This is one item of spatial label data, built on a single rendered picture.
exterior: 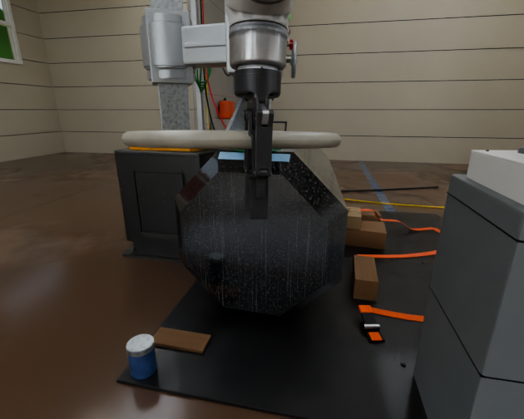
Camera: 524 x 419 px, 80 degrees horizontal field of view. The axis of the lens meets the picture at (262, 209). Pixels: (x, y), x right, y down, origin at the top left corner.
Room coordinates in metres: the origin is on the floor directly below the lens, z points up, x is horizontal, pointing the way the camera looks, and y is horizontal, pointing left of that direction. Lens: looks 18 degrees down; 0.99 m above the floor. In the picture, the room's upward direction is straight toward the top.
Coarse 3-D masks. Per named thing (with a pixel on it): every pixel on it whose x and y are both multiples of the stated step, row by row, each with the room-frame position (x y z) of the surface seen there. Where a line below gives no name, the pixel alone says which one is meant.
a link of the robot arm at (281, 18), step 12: (228, 0) 0.51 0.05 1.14; (240, 0) 0.48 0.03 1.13; (252, 0) 0.47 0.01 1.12; (288, 0) 0.48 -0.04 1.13; (228, 12) 0.53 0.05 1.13; (240, 12) 0.50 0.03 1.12; (252, 12) 0.49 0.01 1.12; (264, 12) 0.49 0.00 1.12; (276, 12) 0.50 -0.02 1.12; (288, 12) 0.52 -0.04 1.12
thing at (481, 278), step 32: (448, 192) 0.94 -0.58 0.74; (480, 192) 0.75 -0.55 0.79; (448, 224) 0.89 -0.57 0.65; (480, 224) 0.72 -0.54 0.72; (512, 224) 0.59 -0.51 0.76; (448, 256) 0.85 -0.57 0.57; (480, 256) 0.68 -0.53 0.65; (512, 256) 0.57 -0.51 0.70; (448, 288) 0.81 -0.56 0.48; (480, 288) 0.65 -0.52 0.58; (512, 288) 0.56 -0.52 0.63; (448, 320) 0.77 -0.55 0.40; (480, 320) 0.62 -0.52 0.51; (512, 320) 0.56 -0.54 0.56; (448, 352) 0.73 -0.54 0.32; (480, 352) 0.59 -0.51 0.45; (512, 352) 0.56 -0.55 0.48; (448, 384) 0.69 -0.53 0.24; (480, 384) 0.57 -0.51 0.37; (512, 384) 0.55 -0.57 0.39; (448, 416) 0.65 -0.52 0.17; (480, 416) 0.56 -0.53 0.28; (512, 416) 0.55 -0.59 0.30
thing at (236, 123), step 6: (240, 102) 1.27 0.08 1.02; (246, 102) 1.45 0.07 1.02; (270, 102) 1.36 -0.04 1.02; (240, 108) 1.25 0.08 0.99; (270, 108) 1.36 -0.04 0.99; (234, 114) 1.12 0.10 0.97; (240, 114) 1.25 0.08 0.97; (234, 120) 1.07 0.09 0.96; (240, 120) 1.21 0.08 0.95; (228, 126) 1.00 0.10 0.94; (234, 126) 1.07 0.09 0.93; (240, 126) 1.13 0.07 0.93
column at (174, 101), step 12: (156, 0) 2.14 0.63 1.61; (168, 0) 2.16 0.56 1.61; (180, 0) 2.18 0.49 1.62; (168, 84) 2.14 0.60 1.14; (180, 84) 2.17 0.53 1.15; (168, 96) 2.14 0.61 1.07; (180, 96) 2.17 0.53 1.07; (168, 108) 2.14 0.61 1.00; (180, 108) 2.16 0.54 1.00; (168, 120) 2.14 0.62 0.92; (180, 120) 2.16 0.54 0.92
